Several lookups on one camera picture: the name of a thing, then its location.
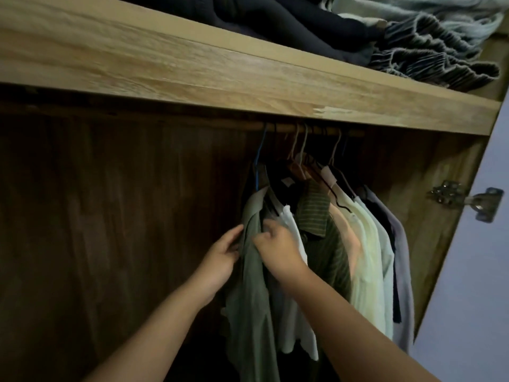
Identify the sage green shirt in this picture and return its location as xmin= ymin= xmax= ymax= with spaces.
xmin=224 ymin=186 xmax=281 ymax=382

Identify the person's left hand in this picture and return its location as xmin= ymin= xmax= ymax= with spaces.
xmin=186 ymin=224 xmax=245 ymax=310

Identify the lilac wardrobe door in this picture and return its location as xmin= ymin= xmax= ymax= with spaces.
xmin=0 ymin=0 xmax=509 ymax=382

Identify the blue plastic hanger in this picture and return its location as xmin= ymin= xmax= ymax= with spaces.
xmin=253 ymin=123 xmax=269 ymax=192

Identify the person's right forearm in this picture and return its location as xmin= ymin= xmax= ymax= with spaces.
xmin=278 ymin=262 xmax=442 ymax=382

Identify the person's left forearm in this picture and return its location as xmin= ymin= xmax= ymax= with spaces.
xmin=83 ymin=282 xmax=215 ymax=382

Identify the person's right hand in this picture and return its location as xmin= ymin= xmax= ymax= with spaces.
xmin=253 ymin=219 xmax=310 ymax=286

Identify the row of clothes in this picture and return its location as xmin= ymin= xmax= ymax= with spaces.
xmin=262 ymin=123 xmax=416 ymax=362

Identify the stack of dark clothes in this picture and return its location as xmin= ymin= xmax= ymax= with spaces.
xmin=107 ymin=0 xmax=509 ymax=94

